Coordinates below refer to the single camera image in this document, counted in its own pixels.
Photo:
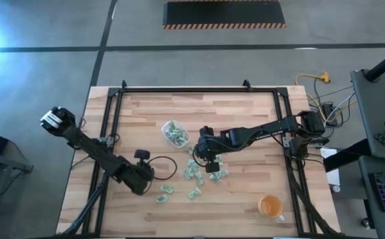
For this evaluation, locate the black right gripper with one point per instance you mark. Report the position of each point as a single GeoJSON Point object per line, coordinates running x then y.
{"type": "Point", "coordinates": [212, 146]}

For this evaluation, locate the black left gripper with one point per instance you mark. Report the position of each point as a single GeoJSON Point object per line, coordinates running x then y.
{"type": "Point", "coordinates": [136, 176]}

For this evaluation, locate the green white stevia packet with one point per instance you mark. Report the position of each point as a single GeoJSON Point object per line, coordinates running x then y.
{"type": "Point", "coordinates": [176, 136]}
{"type": "Point", "coordinates": [199, 178]}
{"type": "Point", "coordinates": [192, 171]}
{"type": "Point", "coordinates": [224, 173]}
{"type": "Point", "coordinates": [172, 127]}
{"type": "Point", "coordinates": [161, 198]}
{"type": "Point", "coordinates": [191, 151]}
{"type": "Point", "coordinates": [181, 141]}
{"type": "Point", "coordinates": [217, 174]}
{"type": "Point", "coordinates": [194, 193]}
{"type": "Point", "coordinates": [192, 163]}
{"type": "Point", "coordinates": [167, 188]}
{"type": "Point", "coordinates": [187, 173]}
{"type": "Point", "coordinates": [214, 178]}
{"type": "Point", "coordinates": [219, 159]}

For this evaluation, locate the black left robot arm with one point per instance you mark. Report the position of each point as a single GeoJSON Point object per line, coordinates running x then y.
{"type": "Point", "coordinates": [93, 151]}

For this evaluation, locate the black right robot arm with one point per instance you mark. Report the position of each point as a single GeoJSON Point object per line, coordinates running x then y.
{"type": "Point", "coordinates": [269, 127]}

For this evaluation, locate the clear plastic container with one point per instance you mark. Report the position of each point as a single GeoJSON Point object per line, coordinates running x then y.
{"type": "Point", "coordinates": [163, 130]}

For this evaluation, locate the orange mug with tea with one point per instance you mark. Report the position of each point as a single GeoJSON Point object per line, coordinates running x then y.
{"type": "Point", "coordinates": [270, 206]}

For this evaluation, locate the black side stand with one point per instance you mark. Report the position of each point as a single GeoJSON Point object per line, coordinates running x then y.
{"type": "Point", "coordinates": [16, 162]}

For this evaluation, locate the black power adapter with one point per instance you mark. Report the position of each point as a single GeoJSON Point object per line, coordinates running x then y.
{"type": "Point", "coordinates": [328, 109]}

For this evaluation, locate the white paper sheet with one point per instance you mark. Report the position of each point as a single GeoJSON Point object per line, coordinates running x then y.
{"type": "Point", "coordinates": [333, 177]}

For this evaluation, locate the black hazard-striped floor mat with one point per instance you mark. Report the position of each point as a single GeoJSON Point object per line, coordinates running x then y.
{"type": "Point", "coordinates": [224, 13]}

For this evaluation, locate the small white cap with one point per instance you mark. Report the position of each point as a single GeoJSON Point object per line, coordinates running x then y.
{"type": "Point", "coordinates": [336, 188]}

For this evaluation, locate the black desk foot bar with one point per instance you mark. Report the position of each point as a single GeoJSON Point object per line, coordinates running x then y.
{"type": "Point", "coordinates": [345, 156]}

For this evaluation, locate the grey desk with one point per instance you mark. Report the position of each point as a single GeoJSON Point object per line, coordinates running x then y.
{"type": "Point", "coordinates": [375, 109]}

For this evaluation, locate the caster wheel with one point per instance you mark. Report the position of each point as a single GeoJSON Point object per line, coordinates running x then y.
{"type": "Point", "coordinates": [365, 222]}

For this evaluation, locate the small black controller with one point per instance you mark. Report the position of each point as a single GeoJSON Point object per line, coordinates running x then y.
{"type": "Point", "coordinates": [382, 139]}

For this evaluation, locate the dark keyboard desk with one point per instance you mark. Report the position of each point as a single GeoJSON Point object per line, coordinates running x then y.
{"type": "Point", "coordinates": [381, 225]}

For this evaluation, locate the black aluminium table frame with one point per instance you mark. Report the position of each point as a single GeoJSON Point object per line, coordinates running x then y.
{"type": "Point", "coordinates": [196, 89]}

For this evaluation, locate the black frame clamp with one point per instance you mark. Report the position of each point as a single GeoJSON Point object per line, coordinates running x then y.
{"type": "Point", "coordinates": [123, 83]}
{"type": "Point", "coordinates": [246, 84]}

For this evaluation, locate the black flat bracket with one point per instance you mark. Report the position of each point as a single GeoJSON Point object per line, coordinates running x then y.
{"type": "Point", "coordinates": [318, 142]}

